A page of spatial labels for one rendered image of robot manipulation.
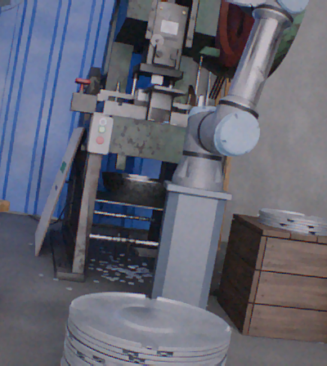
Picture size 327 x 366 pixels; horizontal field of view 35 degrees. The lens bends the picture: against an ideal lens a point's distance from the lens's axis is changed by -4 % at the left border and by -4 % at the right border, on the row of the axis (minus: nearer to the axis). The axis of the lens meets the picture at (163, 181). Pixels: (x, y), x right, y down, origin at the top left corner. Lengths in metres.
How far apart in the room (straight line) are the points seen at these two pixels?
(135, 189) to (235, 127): 0.89
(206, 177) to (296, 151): 2.42
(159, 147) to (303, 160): 1.96
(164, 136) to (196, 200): 0.66
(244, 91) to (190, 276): 0.53
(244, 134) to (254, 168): 2.36
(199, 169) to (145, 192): 0.72
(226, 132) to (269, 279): 0.56
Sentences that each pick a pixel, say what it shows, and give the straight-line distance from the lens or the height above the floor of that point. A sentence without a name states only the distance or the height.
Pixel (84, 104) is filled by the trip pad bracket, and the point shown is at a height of 0.67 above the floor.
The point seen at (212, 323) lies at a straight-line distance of 1.01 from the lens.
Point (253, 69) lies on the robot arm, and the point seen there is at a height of 0.79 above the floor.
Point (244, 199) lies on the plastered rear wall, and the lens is 3.74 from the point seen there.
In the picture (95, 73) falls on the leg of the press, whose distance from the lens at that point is 2.61.
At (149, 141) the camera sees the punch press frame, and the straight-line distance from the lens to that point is 2.10.
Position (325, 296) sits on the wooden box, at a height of 0.16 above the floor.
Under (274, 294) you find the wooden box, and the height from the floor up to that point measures 0.15.
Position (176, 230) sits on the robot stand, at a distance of 1.50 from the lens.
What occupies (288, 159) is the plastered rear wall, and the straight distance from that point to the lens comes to 3.86.
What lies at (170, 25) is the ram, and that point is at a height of 1.07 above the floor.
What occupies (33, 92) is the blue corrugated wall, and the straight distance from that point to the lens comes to 3.42.
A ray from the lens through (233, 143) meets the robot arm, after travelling 1.39.
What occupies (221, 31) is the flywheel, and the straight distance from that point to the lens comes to 2.75.
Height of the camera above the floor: 0.53
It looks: 3 degrees down
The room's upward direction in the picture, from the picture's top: 9 degrees clockwise
